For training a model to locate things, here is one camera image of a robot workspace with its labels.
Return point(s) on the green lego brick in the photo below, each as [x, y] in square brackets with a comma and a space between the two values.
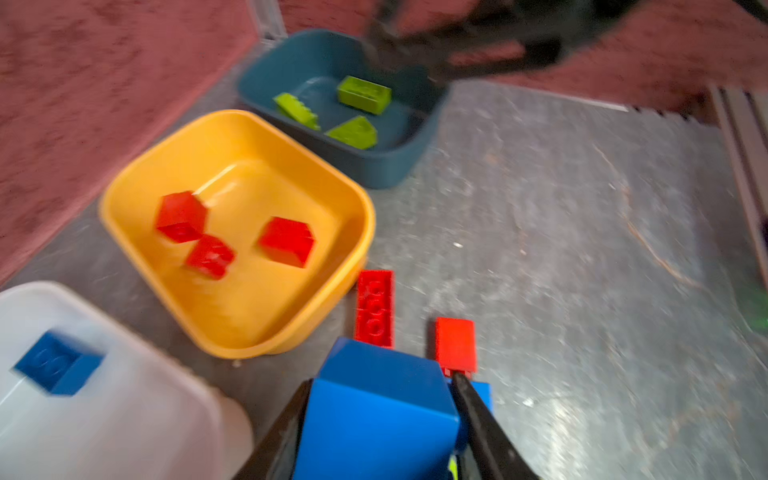
[292, 107]
[357, 132]

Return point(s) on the blue lego brick upside-down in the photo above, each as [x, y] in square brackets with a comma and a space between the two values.
[59, 364]

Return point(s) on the white plastic bin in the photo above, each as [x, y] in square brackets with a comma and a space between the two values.
[141, 415]

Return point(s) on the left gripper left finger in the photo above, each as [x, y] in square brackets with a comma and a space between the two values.
[275, 456]

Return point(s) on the teal plastic bin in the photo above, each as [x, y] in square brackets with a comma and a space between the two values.
[311, 65]

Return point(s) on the blue lego brick low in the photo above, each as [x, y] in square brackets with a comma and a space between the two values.
[484, 391]

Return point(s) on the red lego plate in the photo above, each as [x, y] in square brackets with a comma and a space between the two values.
[375, 310]

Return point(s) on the aluminium front rail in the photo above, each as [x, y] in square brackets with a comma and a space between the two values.
[742, 118]

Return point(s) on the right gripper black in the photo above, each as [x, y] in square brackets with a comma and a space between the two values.
[546, 30]

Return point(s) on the green lego brick end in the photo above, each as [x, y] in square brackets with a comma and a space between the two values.
[364, 95]

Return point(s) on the small red lego cube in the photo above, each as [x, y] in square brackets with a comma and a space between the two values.
[455, 346]

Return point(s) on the red square lego brick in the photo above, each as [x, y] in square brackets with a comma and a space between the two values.
[181, 217]

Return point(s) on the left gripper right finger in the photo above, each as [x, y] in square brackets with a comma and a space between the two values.
[489, 453]

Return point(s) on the yellow plastic bin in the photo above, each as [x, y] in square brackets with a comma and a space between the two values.
[246, 172]

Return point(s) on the blue lego cube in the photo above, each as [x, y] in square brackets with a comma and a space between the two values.
[375, 413]

